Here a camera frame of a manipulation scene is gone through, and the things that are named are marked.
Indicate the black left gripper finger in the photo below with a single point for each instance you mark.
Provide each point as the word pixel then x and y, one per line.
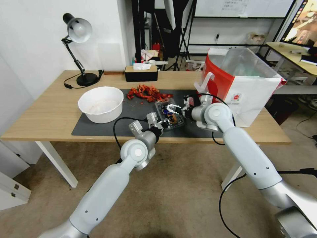
pixel 168 127
pixel 165 121

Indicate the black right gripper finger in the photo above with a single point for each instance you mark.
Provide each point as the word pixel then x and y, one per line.
pixel 177 114
pixel 174 107

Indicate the clear plastic takeout container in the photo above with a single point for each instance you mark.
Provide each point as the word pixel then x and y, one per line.
pixel 164 109

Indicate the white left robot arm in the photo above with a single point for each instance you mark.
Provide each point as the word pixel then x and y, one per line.
pixel 109 188

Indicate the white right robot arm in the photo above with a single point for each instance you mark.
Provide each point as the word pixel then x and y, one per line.
pixel 247 153

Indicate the black tissue box wooden lid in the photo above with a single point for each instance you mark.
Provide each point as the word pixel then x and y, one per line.
pixel 141 75

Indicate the red and white takeout bag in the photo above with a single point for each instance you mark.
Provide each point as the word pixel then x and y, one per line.
pixel 250 89

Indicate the red crayfish shell pile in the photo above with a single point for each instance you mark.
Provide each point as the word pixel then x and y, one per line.
pixel 146 93

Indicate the clear plastic storage basket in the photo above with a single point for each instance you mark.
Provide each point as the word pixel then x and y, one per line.
pixel 194 65

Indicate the white tissue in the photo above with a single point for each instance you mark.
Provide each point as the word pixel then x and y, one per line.
pixel 141 66

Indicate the dark grey table mat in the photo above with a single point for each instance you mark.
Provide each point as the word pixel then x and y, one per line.
pixel 104 126

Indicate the white paper bowl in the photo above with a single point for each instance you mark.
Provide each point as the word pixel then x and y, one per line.
pixel 101 105

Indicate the black tripod stand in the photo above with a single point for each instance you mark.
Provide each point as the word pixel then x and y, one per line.
pixel 182 42

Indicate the black metal shelf rack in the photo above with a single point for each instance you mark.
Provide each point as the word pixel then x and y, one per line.
pixel 141 27

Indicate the wooden table white legs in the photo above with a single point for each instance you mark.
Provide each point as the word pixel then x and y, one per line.
pixel 49 109

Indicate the pale wooden desk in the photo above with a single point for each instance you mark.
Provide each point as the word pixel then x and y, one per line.
pixel 287 53

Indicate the black desk lamp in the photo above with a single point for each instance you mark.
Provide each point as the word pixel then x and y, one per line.
pixel 79 32

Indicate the lit display screen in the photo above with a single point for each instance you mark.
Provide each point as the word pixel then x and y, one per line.
pixel 301 22

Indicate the white drawer cabinet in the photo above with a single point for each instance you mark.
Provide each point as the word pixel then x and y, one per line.
pixel 12 183

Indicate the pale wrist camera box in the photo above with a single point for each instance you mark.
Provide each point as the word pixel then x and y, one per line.
pixel 152 118
pixel 188 101

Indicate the whiteboard black frame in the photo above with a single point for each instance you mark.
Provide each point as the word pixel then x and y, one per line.
pixel 242 8

